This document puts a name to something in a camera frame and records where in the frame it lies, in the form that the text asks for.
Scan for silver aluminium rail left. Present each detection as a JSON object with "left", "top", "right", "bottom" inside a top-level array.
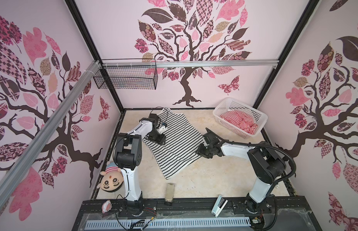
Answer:
[{"left": 0, "top": 60, "right": 101, "bottom": 211}]

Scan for black corrugated cable conduit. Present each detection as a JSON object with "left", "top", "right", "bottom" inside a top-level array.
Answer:
[{"left": 222, "top": 140, "right": 297, "bottom": 185}]

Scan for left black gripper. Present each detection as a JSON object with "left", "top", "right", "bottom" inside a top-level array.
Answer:
[{"left": 147, "top": 129, "right": 166, "bottom": 145}]

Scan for small tan rectangular device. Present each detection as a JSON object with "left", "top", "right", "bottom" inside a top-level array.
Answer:
[{"left": 164, "top": 183, "right": 175, "bottom": 206}]

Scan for silver aluminium rail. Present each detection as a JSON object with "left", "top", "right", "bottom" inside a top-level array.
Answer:
[
  {"left": 103, "top": 59, "right": 279, "bottom": 68},
  {"left": 0, "top": 60, "right": 101, "bottom": 211}
]

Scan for black wire mesh basket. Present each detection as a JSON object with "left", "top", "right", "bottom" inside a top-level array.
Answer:
[{"left": 93, "top": 58, "right": 158, "bottom": 90}]

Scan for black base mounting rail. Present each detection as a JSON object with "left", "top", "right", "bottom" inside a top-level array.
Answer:
[{"left": 76, "top": 196, "right": 311, "bottom": 220}]

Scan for black white striped tank top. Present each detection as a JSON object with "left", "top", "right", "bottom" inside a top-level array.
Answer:
[{"left": 143, "top": 108, "right": 205, "bottom": 180}]

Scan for silver aluminium rail back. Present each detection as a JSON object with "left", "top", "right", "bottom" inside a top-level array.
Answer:
[{"left": 103, "top": 59, "right": 279, "bottom": 68}]

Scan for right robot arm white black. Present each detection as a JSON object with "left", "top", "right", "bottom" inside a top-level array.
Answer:
[{"left": 196, "top": 128, "right": 297, "bottom": 214}]

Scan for white green handheld device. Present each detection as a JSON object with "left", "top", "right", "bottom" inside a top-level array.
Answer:
[{"left": 211, "top": 195, "right": 228, "bottom": 218}]

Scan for white plastic laundry basket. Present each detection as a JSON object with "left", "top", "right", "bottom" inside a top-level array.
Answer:
[{"left": 213, "top": 98, "right": 268, "bottom": 139}]

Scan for small pink round object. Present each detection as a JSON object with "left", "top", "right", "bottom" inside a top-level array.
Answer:
[{"left": 102, "top": 200, "right": 112, "bottom": 213}]

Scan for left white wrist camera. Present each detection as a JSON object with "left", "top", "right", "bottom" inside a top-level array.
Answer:
[{"left": 157, "top": 122, "right": 167, "bottom": 134}]

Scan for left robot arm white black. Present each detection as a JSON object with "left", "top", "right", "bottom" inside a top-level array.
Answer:
[{"left": 113, "top": 113, "right": 166, "bottom": 216}]

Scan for red white striped tank top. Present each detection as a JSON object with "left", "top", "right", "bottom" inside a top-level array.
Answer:
[{"left": 220, "top": 110, "right": 258, "bottom": 135}]

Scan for white slotted cable duct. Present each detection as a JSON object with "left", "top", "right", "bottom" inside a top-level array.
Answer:
[{"left": 84, "top": 217, "right": 251, "bottom": 231}]

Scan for cartoon face plush toy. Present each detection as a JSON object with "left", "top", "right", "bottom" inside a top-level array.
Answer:
[{"left": 97, "top": 161, "right": 124, "bottom": 193}]

